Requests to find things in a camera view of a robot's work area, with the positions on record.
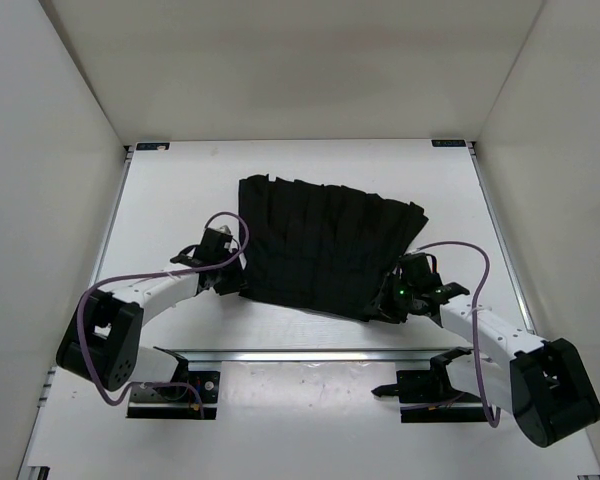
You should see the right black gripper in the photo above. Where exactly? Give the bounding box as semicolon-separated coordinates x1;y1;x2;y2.
363;273;419;323

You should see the black pleated skirt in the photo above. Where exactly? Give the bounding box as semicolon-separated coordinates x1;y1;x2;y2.
238;175;428;321

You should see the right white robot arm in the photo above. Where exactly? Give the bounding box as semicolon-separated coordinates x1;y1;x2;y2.
372;253;600;448

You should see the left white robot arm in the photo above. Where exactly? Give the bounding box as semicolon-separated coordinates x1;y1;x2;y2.
56;226;244;398

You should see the left blue corner label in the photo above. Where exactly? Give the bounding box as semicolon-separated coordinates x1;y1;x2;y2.
135;142;170;151

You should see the blue corner label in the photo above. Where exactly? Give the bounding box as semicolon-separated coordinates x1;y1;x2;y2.
431;139;467;148
135;142;170;151

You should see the right blue corner label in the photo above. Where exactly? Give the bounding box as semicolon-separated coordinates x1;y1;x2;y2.
431;139;467;148

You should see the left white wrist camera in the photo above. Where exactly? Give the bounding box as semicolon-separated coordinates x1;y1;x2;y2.
216;225;235;251

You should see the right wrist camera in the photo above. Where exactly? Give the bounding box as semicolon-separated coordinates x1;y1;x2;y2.
399;250;430;273

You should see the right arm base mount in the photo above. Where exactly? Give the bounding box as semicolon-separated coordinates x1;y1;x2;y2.
371;347;487;424

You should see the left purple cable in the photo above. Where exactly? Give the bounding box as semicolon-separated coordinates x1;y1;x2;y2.
75;211;251;405

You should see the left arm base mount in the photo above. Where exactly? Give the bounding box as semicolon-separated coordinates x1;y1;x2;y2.
126;347;221;421

